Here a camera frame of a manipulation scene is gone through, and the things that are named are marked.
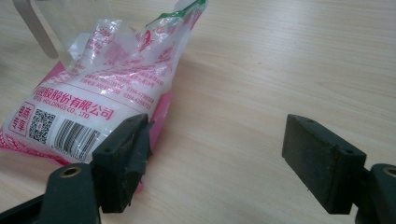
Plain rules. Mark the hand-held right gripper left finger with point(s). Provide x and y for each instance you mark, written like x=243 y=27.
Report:
x=120 y=168

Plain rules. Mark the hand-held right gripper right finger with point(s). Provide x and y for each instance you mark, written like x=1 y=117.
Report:
x=323 y=165

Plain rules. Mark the clear glass jar hinged lid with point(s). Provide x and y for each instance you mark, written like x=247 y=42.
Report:
x=39 y=31

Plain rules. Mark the pink and white plastic bag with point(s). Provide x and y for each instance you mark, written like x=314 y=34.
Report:
x=93 y=93

